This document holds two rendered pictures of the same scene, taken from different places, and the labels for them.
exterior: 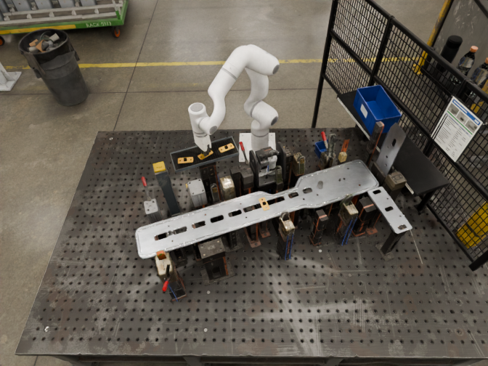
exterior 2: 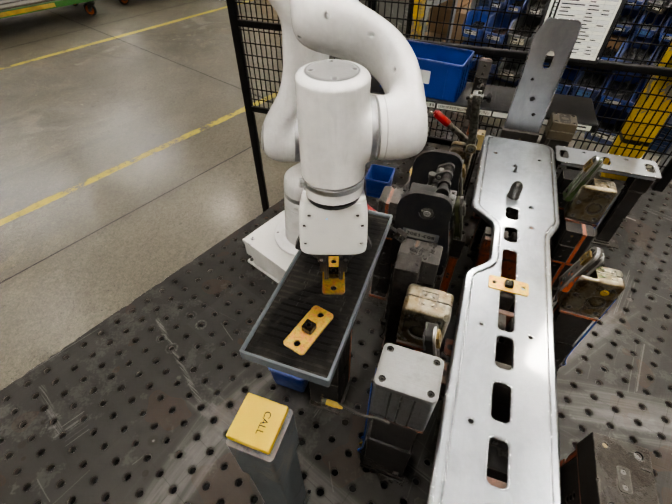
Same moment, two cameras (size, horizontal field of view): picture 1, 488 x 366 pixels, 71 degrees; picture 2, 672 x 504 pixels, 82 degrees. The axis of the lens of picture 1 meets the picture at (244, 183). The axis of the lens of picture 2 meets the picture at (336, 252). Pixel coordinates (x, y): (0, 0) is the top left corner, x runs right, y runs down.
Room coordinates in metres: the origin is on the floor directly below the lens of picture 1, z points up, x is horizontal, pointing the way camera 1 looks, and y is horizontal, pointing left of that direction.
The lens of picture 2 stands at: (1.03, 0.56, 1.67)
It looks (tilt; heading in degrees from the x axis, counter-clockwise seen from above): 46 degrees down; 306
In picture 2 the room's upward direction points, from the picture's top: straight up
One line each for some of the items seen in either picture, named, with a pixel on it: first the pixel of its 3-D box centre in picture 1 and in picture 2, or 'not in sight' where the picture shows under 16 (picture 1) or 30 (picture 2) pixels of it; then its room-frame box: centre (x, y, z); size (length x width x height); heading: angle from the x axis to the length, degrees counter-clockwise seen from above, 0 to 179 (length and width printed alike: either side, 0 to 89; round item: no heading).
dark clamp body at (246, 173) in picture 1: (247, 190); (409, 303); (1.23, -0.02, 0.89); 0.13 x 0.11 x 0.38; 16
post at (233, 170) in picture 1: (236, 189); (397, 318); (1.22, 0.05, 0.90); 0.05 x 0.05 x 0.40; 16
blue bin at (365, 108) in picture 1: (375, 109); (425, 69); (1.65, -0.86, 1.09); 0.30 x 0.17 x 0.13; 9
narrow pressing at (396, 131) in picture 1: (389, 149); (539, 80); (1.24, -0.81, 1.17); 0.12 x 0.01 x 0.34; 16
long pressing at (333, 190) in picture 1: (261, 206); (510, 294); (1.03, -0.09, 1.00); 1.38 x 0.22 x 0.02; 106
